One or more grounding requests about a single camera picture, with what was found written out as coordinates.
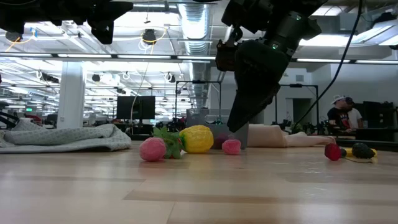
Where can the grey translucent plastic bin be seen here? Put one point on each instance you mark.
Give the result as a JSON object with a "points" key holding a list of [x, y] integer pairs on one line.
{"points": [[194, 119]]}

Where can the leafy red toy strawberry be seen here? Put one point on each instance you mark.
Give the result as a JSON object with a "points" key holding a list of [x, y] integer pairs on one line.
{"points": [[170, 144]]}

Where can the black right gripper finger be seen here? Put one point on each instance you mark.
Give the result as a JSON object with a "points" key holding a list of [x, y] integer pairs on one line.
{"points": [[268, 95], [244, 109]]}

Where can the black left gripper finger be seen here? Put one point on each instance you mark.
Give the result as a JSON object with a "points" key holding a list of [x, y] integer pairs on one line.
{"points": [[116, 8], [102, 31]]}

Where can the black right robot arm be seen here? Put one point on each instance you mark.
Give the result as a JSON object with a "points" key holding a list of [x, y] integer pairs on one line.
{"points": [[280, 15]]}

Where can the small red toy strawberry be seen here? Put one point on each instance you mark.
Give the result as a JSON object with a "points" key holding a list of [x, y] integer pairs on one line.
{"points": [[332, 152]]}

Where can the person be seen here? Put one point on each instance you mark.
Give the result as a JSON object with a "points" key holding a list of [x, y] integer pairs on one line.
{"points": [[337, 115], [355, 117]]}

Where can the black computer monitor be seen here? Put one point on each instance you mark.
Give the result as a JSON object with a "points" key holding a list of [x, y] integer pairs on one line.
{"points": [[136, 107]]}

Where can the yellow toy bell pepper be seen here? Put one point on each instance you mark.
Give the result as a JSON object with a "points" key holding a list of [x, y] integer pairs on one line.
{"points": [[196, 139]]}

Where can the pale pink cloth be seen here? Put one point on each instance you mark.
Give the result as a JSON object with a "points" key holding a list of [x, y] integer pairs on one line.
{"points": [[270, 137]]}

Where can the dark bumpy toy avocado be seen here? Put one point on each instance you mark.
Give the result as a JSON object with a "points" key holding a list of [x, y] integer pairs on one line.
{"points": [[363, 151]]}

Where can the small green desk plant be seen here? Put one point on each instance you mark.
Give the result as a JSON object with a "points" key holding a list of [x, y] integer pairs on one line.
{"points": [[296, 127]]}

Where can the small dark toy berry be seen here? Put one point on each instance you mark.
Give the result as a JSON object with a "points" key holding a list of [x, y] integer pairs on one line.
{"points": [[343, 152]]}

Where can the grey waffle towel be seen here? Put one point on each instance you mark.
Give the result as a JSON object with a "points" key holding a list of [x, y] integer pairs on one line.
{"points": [[62, 138]]}

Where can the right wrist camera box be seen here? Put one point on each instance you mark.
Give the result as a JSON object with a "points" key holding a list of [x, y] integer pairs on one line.
{"points": [[225, 56]]}

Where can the black office desk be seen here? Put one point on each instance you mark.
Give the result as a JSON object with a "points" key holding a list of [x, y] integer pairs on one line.
{"points": [[376, 134]]}

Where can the dark monitor cabinet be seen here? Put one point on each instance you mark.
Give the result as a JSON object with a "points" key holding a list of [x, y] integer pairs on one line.
{"points": [[377, 113]]}

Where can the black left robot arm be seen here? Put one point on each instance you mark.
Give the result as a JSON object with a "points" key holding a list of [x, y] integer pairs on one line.
{"points": [[18, 12]]}

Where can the silver round air duct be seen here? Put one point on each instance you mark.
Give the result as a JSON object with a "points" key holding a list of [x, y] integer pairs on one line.
{"points": [[195, 31]]}

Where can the yellow toy banana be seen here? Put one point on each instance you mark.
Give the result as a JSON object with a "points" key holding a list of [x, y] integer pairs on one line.
{"points": [[349, 152]]}

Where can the black metal stand frame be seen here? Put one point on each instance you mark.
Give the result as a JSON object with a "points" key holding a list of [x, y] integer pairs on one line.
{"points": [[198, 82], [295, 85]]}

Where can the white building pillar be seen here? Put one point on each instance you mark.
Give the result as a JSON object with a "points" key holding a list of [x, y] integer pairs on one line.
{"points": [[71, 93]]}

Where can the black aluminium table frame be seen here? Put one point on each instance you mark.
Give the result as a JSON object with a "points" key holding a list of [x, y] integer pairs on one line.
{"points": [[367, 144]]}

